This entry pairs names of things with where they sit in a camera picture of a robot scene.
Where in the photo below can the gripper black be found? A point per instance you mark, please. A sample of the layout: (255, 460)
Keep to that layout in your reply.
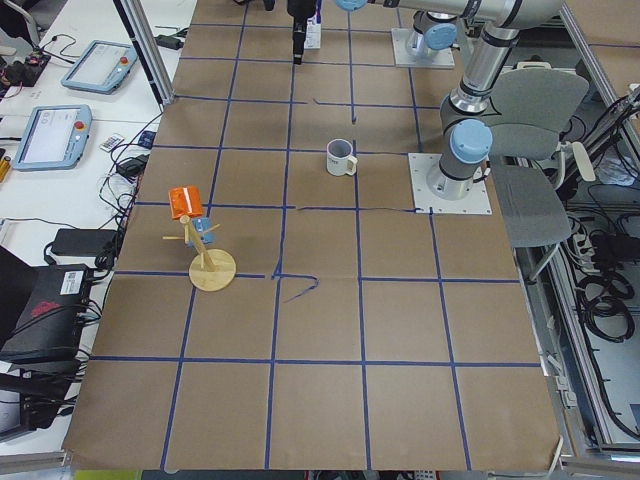
(298, 11)

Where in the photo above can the blue white milk carton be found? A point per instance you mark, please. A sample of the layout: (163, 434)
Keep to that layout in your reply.
(314, 28)

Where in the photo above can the white mug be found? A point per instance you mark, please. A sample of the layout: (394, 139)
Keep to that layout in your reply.
(340, 159)

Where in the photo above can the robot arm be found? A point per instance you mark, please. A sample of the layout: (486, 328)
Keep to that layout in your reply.
(432, 32)
(467, 139)

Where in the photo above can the black power adapter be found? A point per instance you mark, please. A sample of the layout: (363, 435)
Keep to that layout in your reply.
(169, 42)

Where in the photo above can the upper teach pendant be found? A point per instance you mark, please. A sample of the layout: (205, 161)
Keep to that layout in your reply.
(101, 68)

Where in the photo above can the teach pendant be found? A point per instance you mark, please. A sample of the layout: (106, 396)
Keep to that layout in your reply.
(101, 68)
(54, 139)

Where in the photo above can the orange mug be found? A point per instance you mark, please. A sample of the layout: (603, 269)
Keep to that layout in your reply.
(185, 201)

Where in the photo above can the light blue mug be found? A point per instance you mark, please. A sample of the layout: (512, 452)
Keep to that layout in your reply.
(199, 225)

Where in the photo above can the white remote control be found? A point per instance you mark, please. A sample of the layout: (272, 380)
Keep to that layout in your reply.
(113, 141)

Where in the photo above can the wooden mug tree stand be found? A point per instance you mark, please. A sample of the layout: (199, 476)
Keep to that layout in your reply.
(211, 269)

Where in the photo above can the grey office chair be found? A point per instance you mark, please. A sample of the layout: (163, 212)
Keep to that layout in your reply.
(533, 105)

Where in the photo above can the lower teach pendant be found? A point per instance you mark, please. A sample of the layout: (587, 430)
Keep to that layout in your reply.
(54, 139)

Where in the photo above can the brown paper table cover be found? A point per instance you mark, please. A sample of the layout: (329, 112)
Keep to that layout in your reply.
(356, 333)

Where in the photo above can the black power brick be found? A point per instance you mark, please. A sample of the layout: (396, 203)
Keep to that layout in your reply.
(82, 242)

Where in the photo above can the black computer box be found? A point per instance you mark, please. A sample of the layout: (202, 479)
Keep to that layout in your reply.
(40, 313)

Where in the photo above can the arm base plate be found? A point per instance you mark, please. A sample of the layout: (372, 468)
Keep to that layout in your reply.
(465, 197)
(404, 58)

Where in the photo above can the aluminium frame post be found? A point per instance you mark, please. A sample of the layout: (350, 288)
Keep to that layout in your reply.
(135, 22)

